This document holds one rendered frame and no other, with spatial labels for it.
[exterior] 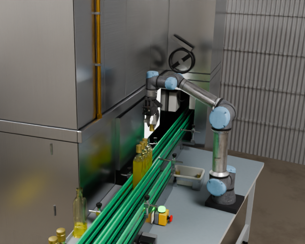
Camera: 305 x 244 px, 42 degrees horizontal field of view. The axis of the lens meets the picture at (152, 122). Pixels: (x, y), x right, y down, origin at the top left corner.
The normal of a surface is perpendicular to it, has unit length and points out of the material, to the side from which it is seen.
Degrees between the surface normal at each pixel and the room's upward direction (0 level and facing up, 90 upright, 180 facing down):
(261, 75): 90
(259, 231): 0
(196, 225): 0
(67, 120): 90
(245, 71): 90
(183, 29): 90
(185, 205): 0
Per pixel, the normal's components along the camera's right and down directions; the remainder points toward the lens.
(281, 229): 0.03, -0.95
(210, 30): -0.30, 0.30
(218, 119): -0.47, 0.11
